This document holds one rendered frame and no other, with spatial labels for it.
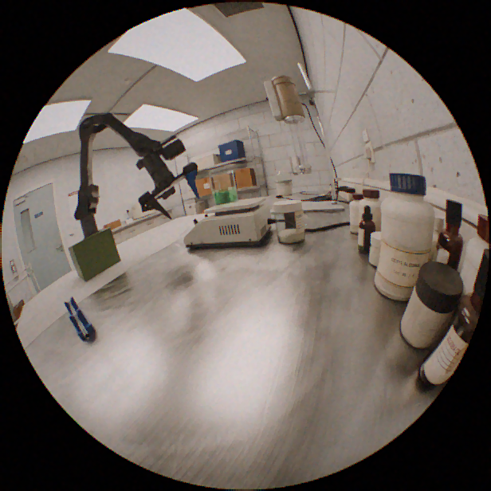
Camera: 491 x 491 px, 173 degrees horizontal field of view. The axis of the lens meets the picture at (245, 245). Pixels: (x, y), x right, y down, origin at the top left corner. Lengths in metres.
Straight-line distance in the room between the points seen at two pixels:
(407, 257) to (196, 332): 0.22
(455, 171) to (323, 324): 0.32
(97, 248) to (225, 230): 0.38
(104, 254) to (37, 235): 2.65
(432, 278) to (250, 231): 0.32
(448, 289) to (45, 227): 3.27
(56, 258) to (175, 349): 3.01
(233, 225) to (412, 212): 0.31
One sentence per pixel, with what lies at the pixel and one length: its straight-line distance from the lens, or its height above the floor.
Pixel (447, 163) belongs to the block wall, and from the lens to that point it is 0.37.
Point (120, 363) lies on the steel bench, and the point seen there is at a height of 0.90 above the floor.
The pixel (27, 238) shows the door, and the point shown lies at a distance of 3.18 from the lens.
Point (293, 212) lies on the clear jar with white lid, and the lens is 0.34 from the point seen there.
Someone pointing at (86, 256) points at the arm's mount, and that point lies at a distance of 0.55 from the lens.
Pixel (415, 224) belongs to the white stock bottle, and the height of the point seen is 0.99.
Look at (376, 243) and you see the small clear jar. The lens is 0.26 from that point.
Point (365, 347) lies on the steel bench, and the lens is 0.16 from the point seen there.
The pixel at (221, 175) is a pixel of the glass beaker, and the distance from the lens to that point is 0.40.
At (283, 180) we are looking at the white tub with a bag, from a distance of 1.34.
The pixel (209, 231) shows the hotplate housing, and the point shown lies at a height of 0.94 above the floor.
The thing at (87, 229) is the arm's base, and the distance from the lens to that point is 0.57.
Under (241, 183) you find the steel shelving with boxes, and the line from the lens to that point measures 2.61.
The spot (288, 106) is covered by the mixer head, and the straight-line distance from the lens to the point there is 0.76.
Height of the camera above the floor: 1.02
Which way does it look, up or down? 19 degrees down
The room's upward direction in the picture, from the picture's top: 10 degrees counter-clockwise
